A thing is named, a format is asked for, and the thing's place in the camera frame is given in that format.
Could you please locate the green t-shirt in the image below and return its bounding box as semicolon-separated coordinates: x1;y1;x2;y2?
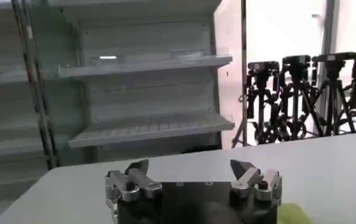
276;203;315;224

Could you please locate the grey empty shelf unit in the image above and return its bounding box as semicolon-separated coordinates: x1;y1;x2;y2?
13;0;236;171

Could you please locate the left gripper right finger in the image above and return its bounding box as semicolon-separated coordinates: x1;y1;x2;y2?
229;159;284;202

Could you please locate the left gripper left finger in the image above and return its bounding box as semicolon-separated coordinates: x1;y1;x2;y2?
105;159;163;211

